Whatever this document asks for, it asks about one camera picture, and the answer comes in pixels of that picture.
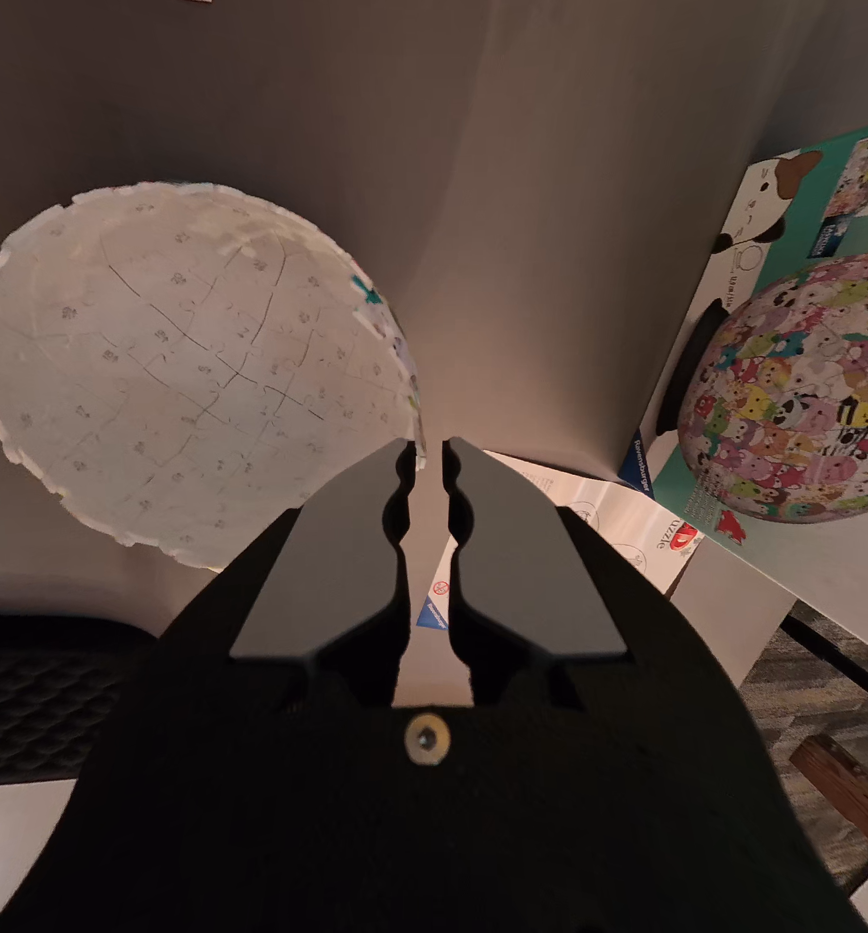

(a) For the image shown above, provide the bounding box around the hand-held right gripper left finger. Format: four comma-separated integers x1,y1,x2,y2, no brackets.
228,437,418,707

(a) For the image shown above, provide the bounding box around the black cushioned pad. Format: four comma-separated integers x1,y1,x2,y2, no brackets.
0,614,159,788

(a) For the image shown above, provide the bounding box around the folded instruction leaflet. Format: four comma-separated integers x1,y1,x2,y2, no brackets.
415,450,706,631

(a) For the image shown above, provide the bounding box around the partly built puzzle ball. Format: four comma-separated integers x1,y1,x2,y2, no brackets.
0,181,429,571

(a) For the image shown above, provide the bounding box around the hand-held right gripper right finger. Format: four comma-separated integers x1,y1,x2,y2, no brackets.
441,436,629,707

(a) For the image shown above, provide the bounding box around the black metal frame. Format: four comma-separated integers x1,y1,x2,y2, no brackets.
780,612,868,717

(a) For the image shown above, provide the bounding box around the printed puzzle box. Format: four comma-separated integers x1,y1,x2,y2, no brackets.
618,117,868,607

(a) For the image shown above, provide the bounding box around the wooden bench plank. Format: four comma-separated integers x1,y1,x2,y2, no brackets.
789,732,868,850

